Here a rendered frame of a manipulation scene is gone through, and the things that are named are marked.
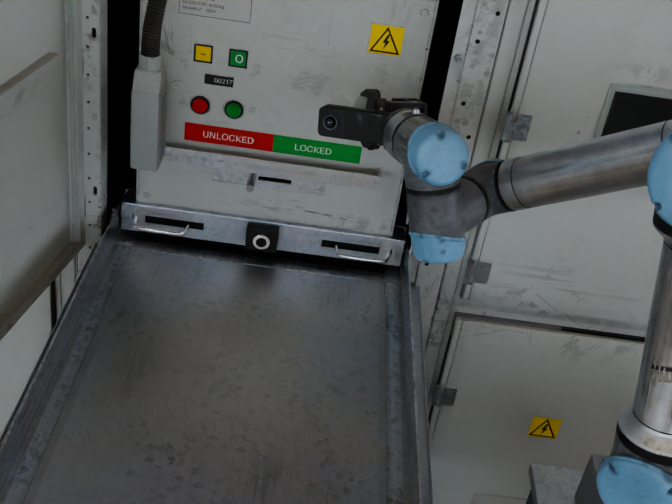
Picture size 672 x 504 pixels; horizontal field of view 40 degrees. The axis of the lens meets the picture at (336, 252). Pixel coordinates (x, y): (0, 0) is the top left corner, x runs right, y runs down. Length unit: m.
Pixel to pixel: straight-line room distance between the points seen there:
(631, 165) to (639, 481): 0.39
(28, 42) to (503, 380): 1.09
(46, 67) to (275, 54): 0.38
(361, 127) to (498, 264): 0.49
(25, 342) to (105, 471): 0.66
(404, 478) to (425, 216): 0.39
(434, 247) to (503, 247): 0.48
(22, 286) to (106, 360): 0.24
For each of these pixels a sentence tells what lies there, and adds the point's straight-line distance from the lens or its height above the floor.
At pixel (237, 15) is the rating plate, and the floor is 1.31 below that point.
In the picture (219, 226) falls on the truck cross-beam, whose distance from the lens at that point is 1.75.
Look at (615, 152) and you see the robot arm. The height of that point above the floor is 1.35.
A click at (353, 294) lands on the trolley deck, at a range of 1.71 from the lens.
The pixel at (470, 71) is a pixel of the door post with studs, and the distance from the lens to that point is 1.56.
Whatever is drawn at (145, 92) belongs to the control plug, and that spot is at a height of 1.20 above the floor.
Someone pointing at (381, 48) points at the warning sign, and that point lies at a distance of 1.59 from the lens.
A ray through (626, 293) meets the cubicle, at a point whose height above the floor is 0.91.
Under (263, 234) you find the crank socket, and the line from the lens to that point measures 1.72.
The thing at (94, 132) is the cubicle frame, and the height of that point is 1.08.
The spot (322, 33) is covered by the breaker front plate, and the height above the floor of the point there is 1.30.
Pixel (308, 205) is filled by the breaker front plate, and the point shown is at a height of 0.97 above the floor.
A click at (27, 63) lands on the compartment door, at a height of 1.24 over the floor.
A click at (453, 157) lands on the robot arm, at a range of 1.19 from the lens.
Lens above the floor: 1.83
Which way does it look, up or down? 33 degrees down
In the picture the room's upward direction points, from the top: 9 degrees clockwise
